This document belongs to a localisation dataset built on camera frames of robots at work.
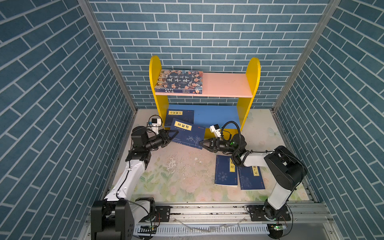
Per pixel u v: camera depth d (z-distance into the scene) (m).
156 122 0.72
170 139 0.71
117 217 0.40
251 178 0.85
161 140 0.69
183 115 0.97
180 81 0.75
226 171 0.87
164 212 0.74
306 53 0.88
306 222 0.76
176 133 0.74
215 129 0.77
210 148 0.73
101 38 0.81
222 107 1.01
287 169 0.49
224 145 0.72
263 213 0.71
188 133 0.78
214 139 0.74
